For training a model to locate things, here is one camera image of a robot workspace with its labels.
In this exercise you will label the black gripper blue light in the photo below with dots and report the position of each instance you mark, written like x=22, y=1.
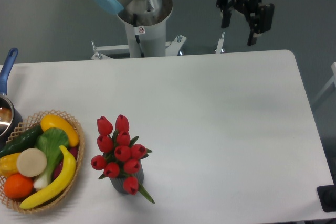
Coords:
x=259, y=23

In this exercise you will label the red tulip bouquet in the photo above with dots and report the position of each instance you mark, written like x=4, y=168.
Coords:
x=121, y=154

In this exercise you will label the grey ribbed vase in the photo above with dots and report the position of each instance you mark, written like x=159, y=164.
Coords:
x=131, y=184

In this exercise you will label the black device at table edge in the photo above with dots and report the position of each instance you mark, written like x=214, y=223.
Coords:
x=327, y=197

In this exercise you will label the dark red vegetable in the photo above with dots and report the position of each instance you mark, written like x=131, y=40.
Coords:
x=58, y=169

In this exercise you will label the green bok choy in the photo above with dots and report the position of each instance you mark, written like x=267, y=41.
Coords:
x=49, y=143

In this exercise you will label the yellow banana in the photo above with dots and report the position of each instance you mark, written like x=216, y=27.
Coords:
x=57, y=186

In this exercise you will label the woven wicker basket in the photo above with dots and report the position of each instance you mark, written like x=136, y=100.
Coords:
x=23, y=126

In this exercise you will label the green cucumber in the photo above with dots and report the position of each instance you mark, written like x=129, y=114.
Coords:
x=22, y=142

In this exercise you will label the beige round disc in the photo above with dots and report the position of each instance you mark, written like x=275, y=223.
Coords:
x=31, y=162

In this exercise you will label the yellow bell pepper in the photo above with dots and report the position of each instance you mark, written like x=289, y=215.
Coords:
x=8, y=165

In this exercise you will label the orange fruit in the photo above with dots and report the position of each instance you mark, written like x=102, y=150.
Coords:
x=18, y=186

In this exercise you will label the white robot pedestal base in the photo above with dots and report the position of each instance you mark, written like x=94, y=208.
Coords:
x=143, y=42

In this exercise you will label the white frame at right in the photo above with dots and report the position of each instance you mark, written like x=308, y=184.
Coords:
x=325, y=92

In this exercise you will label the blue handled saucepan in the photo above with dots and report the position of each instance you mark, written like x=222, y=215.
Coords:
x=10, y=117

